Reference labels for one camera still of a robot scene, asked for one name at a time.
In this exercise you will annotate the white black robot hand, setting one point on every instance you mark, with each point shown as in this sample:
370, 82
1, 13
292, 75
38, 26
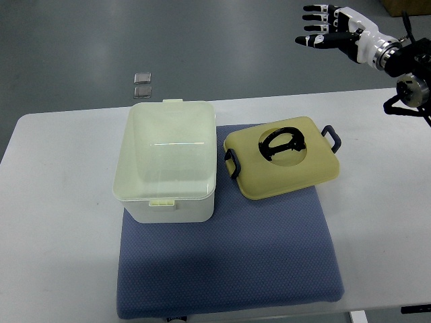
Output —
349, 31

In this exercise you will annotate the yellow storage box lid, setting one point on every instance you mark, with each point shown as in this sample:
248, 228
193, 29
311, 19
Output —
275, 158

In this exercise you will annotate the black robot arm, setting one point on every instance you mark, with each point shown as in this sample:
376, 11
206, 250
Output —
411, 66

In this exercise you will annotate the cardboard box corner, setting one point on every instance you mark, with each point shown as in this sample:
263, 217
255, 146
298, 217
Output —
411, 7

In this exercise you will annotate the white storage box base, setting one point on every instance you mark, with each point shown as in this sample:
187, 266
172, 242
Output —
166, 171

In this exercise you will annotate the upper metal floor plate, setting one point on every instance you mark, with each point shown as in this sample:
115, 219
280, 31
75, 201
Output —
142, 78

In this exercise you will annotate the metal floor plate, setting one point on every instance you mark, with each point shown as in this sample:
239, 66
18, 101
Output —
142, 78
142, 92

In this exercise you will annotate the lower metal floor plate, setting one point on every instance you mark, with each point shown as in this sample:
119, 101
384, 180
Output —
142, 92

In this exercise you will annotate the blue textured mat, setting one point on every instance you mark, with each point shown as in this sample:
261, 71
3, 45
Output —
249, 254

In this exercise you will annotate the black table control panel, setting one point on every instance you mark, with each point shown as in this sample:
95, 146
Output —
416, 309

